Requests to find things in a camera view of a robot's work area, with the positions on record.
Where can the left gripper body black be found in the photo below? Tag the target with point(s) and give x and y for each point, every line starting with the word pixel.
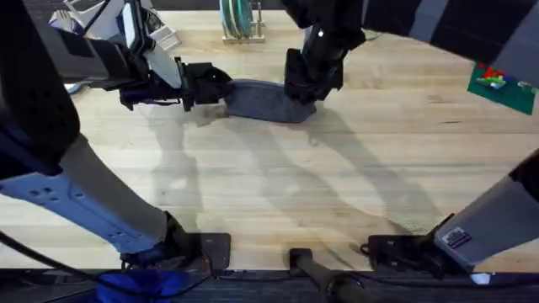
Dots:
pixel 147 93

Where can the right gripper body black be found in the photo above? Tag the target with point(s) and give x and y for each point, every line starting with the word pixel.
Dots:
pixel 328 29

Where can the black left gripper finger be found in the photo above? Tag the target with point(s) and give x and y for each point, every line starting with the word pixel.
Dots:
pixel 210 75
pixel 208 94

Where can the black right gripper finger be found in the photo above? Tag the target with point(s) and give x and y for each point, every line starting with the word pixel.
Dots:
pixel 300 80
pixel 326 82

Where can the blue-grey soft zip bag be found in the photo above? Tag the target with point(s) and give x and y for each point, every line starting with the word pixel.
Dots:
pixel 265 103

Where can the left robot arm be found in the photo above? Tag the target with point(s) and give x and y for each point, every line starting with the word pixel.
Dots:
pixel 105 210

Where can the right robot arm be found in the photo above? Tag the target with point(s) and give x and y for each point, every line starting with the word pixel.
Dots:
pixel 484 235

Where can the wooden peg rack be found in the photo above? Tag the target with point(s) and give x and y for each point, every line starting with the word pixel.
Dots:
pixel 244 39

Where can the white ribbed box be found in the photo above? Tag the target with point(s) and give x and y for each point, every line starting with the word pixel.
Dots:
pixel 167 38

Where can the grey-green plate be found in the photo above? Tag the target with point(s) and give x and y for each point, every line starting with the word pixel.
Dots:
pixel 227 17

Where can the teal plate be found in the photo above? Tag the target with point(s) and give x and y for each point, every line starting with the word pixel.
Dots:
pixel 245 17

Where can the green board with toy blocks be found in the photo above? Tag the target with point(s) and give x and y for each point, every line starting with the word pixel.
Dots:
pixel 503 90

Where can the black pole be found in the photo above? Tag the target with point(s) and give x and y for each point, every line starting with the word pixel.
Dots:
pixel 320 273

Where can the blue cloth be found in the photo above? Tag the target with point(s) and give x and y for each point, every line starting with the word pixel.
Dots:
pixel 143 286

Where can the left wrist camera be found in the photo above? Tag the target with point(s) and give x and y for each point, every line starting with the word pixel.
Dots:
pixel 165 65

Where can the black rail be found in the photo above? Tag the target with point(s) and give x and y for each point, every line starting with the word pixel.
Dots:
pixel 261 290

